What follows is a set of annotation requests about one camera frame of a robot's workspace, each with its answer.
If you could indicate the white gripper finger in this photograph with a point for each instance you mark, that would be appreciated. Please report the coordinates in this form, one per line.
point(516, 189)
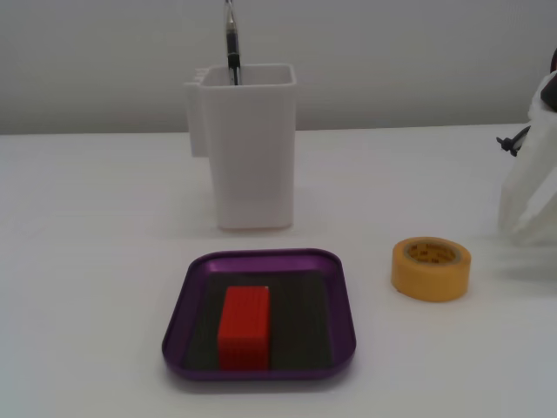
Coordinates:
point(522, 174)
point(541, 217)

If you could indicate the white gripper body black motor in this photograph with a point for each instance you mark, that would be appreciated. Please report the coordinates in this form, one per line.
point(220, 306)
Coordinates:
point(534, 192)

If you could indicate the yellow tape roll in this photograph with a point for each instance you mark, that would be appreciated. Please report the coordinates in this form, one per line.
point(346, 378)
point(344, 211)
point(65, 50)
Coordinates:
point(418, 283)

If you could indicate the white plastic pen holder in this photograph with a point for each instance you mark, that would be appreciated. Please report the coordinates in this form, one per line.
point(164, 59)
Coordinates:
point(252, 152)

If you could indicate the red rectangular block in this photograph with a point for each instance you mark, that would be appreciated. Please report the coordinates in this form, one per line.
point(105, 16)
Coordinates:
point(243, 326)

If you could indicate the black clear ballpoint pen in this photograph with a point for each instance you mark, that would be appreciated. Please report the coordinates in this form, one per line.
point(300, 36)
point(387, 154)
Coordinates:
point(232, 43)

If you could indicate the purple plastic tray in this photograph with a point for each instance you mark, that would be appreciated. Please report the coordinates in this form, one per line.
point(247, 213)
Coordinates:
point(191, 305)

